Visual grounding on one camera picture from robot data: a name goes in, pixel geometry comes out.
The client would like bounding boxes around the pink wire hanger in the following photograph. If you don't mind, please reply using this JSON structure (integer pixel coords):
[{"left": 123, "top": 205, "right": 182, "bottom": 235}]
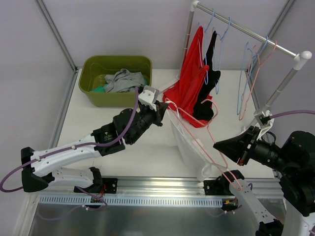
[{"left": 238, "top": 41, "right": 278, "bottom": 121}]

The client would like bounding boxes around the grey tank top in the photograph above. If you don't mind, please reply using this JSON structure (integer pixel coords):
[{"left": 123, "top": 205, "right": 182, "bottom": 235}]
[{"left": 104, "top": 69, "right": 147, "bottom": 92}]

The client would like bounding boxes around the white tank top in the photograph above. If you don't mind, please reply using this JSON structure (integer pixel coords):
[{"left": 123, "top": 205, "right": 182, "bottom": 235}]
[{"left": 166, "top": 98, "right": 227, "bottom": 181}]

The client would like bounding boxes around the green tank top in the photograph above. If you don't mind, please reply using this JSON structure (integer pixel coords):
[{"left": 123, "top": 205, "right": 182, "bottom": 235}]
[{"left": 91, "top": 76, "right": 148, "bottom": 92}]

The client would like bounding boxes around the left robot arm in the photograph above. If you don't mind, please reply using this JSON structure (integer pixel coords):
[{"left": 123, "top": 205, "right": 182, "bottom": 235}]
[{"left": 21, "top": 101, "right": 168, "bottom": 193}]

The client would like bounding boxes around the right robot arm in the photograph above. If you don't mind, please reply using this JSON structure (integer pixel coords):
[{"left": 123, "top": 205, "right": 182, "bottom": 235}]
[{"left": 213, "top": 126, "right": 315, "bottom": 236}]

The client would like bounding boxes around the red tank top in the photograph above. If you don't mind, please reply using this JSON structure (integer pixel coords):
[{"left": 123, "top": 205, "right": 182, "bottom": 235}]
[{"left": 162, "top": 26, "right": 209, "bottom": 128}]

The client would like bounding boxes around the black tank top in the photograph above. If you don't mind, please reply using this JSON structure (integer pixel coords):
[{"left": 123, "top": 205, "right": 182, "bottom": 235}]
[{"left": 193, "top": 31, "right": 221, "bottom": 121}]

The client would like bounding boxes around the blue hanger under red top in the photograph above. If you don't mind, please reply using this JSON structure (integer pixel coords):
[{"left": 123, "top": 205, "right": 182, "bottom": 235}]
[{"left": 203, "top": 9, "right": 215, "bottom": 85}]

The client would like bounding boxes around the olive green plastic basin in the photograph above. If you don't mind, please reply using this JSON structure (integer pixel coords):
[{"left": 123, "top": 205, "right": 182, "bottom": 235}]
[{"left": 78, "top": 55, "right": 152, "bottom": 107}]

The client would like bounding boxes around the white metal clothes rack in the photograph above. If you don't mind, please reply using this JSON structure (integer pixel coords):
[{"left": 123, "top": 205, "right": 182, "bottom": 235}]
[{"left": 182, "top": 0, "right": 312, "bottom": 126}]

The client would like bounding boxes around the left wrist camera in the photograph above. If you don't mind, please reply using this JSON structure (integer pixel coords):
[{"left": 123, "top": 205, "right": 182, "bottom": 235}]
[{"left": 138, "top": 85, "right": 159, "bottom": 111}]

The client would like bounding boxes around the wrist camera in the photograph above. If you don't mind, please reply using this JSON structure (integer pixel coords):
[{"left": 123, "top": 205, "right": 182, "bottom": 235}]
[
  {"left": 138, "top": 85, "right": 159, "bottom": 111},
  {"left": 253, "top": 110, "right": 274, "bottom": 139}
]

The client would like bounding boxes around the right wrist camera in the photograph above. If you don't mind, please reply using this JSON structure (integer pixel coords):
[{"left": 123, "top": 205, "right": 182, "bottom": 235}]
[{"left": 253, "top": 110, "right": 274, "bottom": 139}]

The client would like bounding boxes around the aluminium rail with cable duct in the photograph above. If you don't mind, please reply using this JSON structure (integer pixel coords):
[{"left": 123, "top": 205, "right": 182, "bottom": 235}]
[{"left": 36, "top": 175, "right": 288, "bottom": 210}]

